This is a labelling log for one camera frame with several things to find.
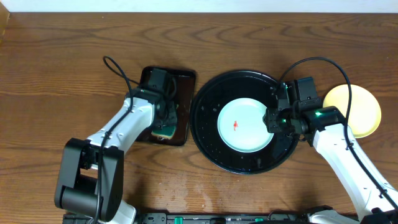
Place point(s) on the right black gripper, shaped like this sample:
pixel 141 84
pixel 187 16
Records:
pixel 272 125

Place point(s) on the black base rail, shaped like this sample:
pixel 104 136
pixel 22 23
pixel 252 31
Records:
pixel 163 218

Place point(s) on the black rectangular water tray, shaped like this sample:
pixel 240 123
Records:
pixel 182 99

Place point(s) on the yellow plate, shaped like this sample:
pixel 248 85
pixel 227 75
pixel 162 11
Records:
pixel 365 112

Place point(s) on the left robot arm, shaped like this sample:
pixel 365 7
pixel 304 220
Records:
pixel 91 175

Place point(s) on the light blue plate ketchup stain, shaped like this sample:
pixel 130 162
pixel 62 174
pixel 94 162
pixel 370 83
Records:
pixel 241 127

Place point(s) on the green yellow sponge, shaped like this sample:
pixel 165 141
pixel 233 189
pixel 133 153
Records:
pixel 167 132

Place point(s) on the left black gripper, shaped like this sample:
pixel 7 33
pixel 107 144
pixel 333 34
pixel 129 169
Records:
pixel 170 115

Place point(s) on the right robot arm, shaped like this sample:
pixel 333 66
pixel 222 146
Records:
pixel 326 129

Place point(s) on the black round tray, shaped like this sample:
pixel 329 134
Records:
pixel 207 105

